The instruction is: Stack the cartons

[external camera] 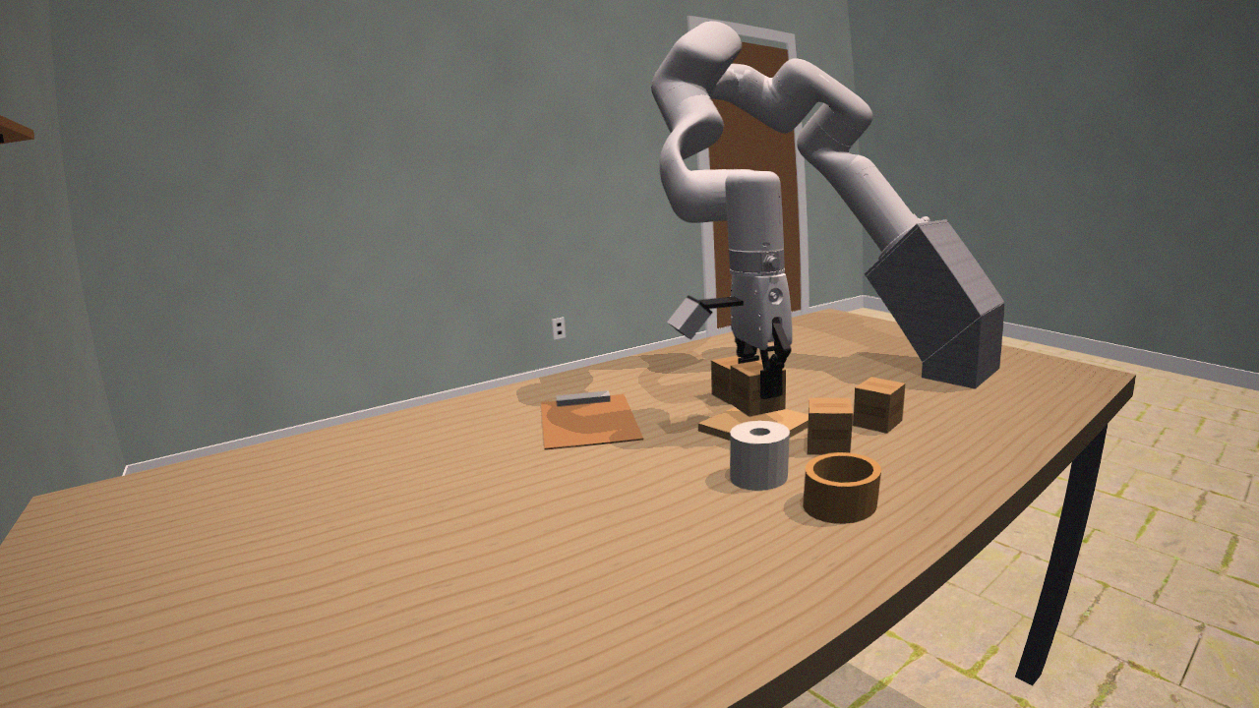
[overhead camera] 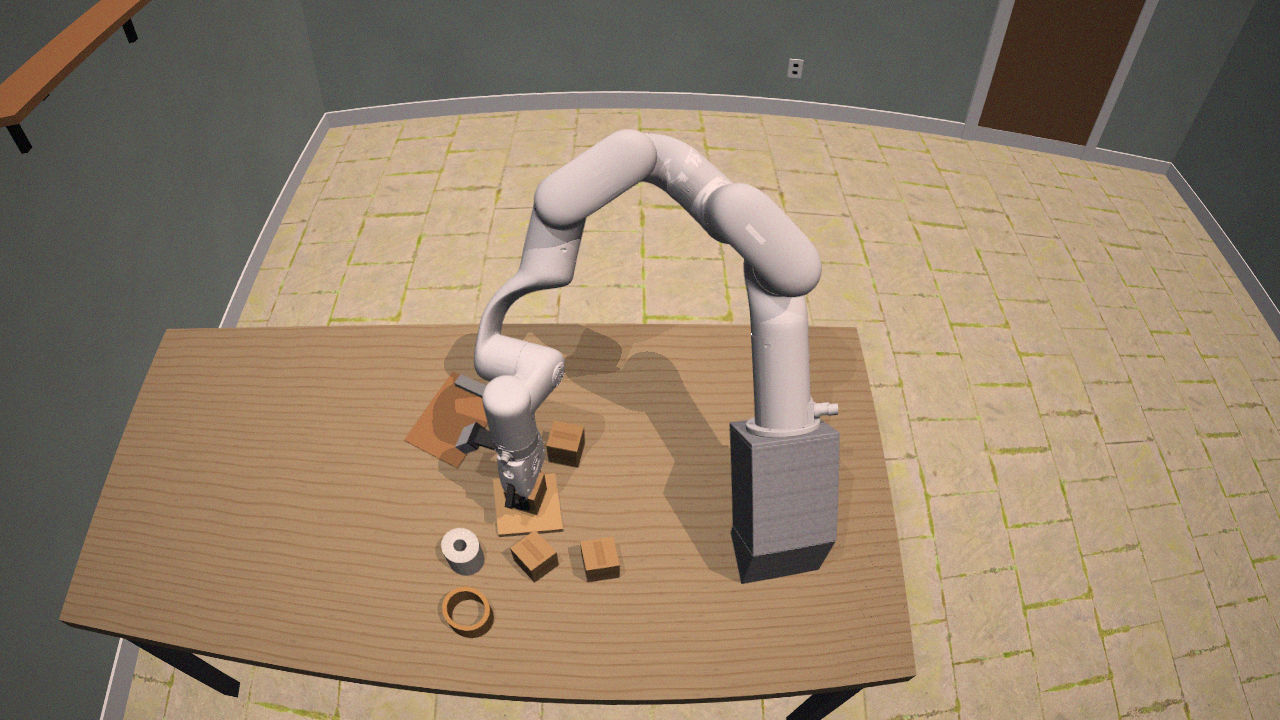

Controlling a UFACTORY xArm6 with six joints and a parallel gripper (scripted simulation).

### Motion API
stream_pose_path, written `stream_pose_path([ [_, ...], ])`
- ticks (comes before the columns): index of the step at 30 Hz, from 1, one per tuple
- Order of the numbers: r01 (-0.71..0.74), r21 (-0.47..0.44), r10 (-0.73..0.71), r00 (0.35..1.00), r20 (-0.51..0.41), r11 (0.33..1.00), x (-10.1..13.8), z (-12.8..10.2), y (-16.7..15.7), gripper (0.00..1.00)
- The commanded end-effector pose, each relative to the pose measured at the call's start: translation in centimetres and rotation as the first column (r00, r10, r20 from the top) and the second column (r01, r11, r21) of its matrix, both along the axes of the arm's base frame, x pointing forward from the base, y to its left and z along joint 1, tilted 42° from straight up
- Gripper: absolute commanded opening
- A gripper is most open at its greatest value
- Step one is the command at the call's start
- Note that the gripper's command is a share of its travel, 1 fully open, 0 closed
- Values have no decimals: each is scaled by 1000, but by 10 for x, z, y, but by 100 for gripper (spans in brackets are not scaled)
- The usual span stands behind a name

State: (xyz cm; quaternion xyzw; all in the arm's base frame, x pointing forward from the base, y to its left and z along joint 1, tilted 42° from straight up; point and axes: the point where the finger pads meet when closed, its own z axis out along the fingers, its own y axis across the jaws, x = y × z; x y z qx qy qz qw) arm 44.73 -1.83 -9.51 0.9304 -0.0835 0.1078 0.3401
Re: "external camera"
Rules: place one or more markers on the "dark brown open cylinder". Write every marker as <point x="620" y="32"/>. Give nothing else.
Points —
<point x="841" y="503"/>

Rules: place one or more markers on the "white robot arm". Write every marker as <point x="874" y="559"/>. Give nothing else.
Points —
<point x="683" y="87"/>

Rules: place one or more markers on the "brown cube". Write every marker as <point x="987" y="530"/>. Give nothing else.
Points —
<point x="830" y="425"/>
<point x="721" y="377"/>
<point x="878" y="405"/>
<point x="745" y="390"/>

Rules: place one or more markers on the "grey cylinder with white top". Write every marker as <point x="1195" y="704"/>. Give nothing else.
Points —
<point x="759" y="462"/>

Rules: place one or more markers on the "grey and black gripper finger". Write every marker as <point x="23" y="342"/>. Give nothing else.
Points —
<point x="771" y="375"/>
<point x="746" y="352"/>

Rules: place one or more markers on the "tan square wooden board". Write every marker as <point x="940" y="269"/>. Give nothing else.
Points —
<point x="721" y="425"/>

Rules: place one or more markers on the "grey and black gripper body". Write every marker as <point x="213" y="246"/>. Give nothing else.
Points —
<point x="752" y="322"/>

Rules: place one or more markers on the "brown clipboard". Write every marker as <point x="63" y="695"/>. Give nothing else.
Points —
<point x="590" y="418"/>

